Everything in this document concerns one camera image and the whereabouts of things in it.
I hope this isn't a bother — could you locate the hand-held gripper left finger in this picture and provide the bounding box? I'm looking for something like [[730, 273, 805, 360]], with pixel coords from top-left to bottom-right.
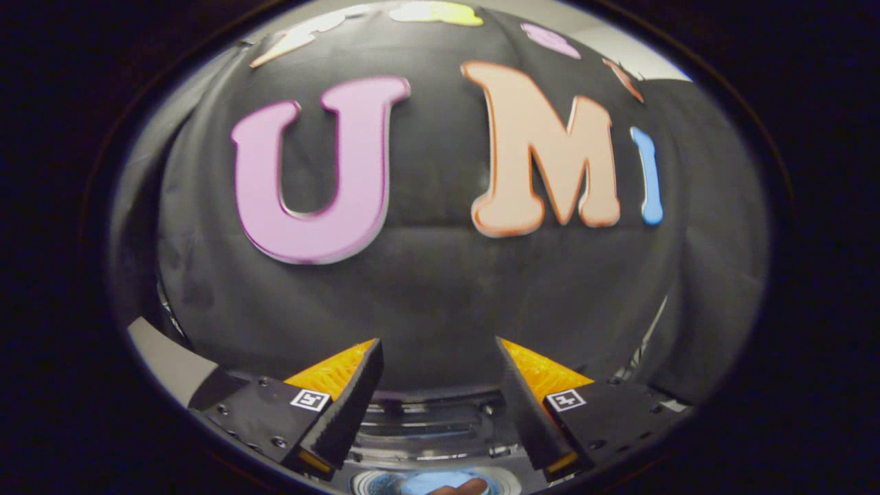
[[189, 338, 384, 482]]

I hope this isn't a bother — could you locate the light blue garment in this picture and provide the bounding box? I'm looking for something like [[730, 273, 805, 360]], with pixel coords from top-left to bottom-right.
[[402, 471, 489, 495]]

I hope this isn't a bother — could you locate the grey and beige cabinet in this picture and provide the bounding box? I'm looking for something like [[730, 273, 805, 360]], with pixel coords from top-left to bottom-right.
[[127, 316, 243, 413]]

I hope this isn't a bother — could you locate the grey washing machine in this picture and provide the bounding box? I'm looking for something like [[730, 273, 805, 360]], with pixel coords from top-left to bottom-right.
[[344, 388, 551, 495]]

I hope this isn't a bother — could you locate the dark washing machine lid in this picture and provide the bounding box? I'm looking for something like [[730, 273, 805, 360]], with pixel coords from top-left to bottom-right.
[[364, 385, 513, 441]]

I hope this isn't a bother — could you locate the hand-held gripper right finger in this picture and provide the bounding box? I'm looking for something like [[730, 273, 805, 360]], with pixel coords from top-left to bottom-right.
[[495, 337, 688, 482]]

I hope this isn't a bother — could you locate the black backdrop cloth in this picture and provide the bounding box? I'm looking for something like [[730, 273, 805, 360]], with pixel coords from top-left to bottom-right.
[[110, 7, 767, 406]]

